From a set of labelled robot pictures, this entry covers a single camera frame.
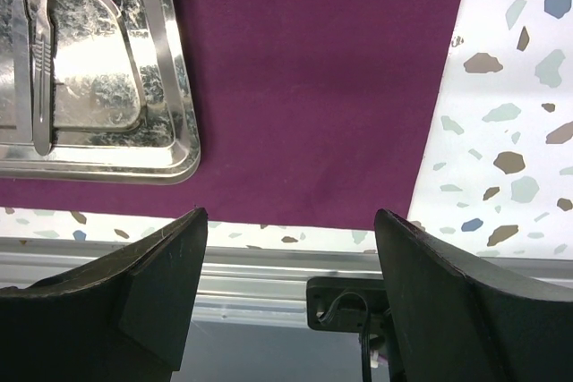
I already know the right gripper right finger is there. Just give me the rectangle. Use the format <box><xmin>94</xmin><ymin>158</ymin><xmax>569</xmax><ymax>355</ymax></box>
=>
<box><xmin>374</xmin><ymin>209</ymin><xmax>572</xmax><ymax>381</ymax></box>

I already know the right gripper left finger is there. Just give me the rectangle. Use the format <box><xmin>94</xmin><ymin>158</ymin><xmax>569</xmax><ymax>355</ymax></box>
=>
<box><xmin>1</xmin><ymin>208</ymin><xmax>208</xmax><ymax>381</ymax></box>

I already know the purple cloth wrap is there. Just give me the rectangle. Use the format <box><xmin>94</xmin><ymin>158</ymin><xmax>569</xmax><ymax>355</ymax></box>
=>
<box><xmin>1</xmin><ymin>0</ymin><xmax>460</xmax><ymax>229</ymax></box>

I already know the steel instrument tray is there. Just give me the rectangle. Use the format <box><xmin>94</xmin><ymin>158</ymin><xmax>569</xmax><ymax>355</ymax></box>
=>
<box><xmin>1</xmin><ymin>0</ymin><xmax>201</xmax><ymax>184</ymax></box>

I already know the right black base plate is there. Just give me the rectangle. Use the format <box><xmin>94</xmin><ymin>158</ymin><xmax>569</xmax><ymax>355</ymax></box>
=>
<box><xmin>305</xmin><ymin>276</ymin><xmax>389</xmax><ymax>335</ymax></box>

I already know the aluminium front rail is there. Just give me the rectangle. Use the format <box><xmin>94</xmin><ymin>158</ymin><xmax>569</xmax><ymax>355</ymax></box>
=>
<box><xmin>0</xmin><ymin>236</ymin><xmax>573</xmax><ymax>325</ymax></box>

